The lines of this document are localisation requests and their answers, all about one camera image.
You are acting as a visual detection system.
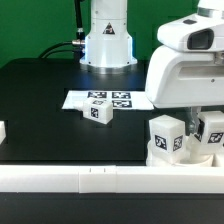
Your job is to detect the black cable bundle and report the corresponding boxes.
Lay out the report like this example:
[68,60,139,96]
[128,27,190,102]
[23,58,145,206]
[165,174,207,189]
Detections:
[38,39,86,60]

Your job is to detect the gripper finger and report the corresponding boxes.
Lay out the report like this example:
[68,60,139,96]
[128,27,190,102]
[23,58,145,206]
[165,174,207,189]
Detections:
[187,107,201,133]

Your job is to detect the white paper with tags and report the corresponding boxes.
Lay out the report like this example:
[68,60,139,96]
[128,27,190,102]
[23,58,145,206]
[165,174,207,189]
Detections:
[62,90,154,110]

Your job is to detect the white round stool seat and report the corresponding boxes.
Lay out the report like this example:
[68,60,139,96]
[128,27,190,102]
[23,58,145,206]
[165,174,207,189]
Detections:
[145,143,224,168]

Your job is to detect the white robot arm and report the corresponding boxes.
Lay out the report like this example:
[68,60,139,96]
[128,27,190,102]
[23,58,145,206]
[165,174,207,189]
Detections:
[80,0,224,114]

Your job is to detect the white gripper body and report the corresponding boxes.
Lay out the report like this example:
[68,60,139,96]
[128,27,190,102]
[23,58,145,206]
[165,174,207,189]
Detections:
[145,14,224,108]

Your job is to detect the white left fence block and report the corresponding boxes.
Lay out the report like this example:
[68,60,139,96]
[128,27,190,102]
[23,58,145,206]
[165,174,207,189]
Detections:
[0,121,6,144]

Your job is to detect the white front fence wall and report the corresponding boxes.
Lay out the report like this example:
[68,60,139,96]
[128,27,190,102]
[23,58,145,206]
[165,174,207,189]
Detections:
[0,165,224,194]

